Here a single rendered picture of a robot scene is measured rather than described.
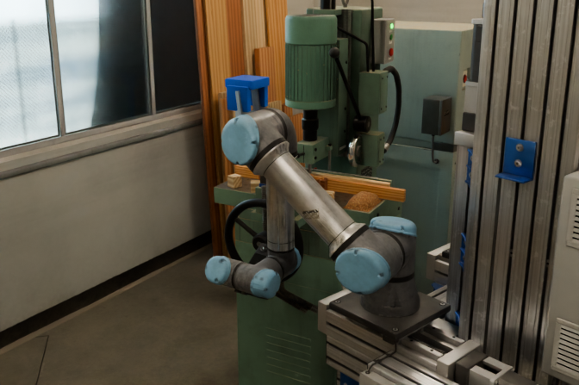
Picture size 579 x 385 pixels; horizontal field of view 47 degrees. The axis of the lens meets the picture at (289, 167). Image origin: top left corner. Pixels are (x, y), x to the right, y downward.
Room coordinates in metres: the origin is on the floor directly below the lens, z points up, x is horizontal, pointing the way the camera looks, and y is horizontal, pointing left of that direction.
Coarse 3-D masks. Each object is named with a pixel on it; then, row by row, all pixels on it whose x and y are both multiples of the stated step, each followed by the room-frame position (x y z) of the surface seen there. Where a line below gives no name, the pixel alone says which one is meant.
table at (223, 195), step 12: (216, 192) 2.29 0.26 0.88; (228, 192) 2.27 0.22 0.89; (240, 192) 2.24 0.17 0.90; (336, 192) 2.23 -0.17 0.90; (228, 204) 2.27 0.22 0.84; (384, 204) 2.14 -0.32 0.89; (252, 216) 2.11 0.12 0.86; (300, 216) 2.07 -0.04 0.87; (360, 216) 2.03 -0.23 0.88; (372, 216) 2.04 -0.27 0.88
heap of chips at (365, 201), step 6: (360, 192) 2.13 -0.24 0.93; (366, 192) 2.12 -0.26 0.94; (354, 198) 2.08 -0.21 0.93; (360, 198) 2.07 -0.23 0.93; (366, 198) 2.07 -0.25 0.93; (372, 198) 2.09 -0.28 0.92; (378, 198) 2.13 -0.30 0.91; (348, 204) 2.07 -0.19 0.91; (354, 204) 2.06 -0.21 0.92; (360, 204) 2.05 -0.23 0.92; (366, 204) 2.05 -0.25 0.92; (372, 204) 2.07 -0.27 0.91; (360, 210) 2.04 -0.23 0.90; (366, 210) 2.04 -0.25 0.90
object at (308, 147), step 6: (318, 138) 2.34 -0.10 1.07; (324, 138) 2.34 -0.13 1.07; (300, 144) 2.26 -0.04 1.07; (306, 144) 2.25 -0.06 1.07; (312, 144) 2.25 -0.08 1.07; (318, 144) 2.28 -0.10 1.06; (324, 144) 2.32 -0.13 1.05; (300, 150) 2.26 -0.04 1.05; (306, 150) 2.25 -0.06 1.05; (312, 150) 2.24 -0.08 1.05; (318, 150) 2.28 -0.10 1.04; (324, 150) 2.32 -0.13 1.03; (300, 156) 2.26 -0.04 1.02; (306, 156) 2.25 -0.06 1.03; (312, 156) 2.24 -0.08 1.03; (318, 156) 2.28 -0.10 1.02; (324, 156) 2.33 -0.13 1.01; (300, 162) 2.26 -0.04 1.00; (306, 162) 2.25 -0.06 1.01; (312, 162) 2.24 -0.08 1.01
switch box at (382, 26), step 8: (376, 24) 2.48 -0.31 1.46; (384, 24) 2.46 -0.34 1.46; (376, 32) 2.48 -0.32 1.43; (384, 32) 2.46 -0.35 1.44; (392, 32) 2.52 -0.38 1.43; (376, 40) 2.48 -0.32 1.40; (384, 40) 2.46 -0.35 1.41; (392, 40) 2.52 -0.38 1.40; (376, 48) 2.48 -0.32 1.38; (384, 48) 2.46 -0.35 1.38; (376, 56) 2.48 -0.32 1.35; (384, 56) 2.46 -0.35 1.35; (392, 56) 2.53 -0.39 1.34
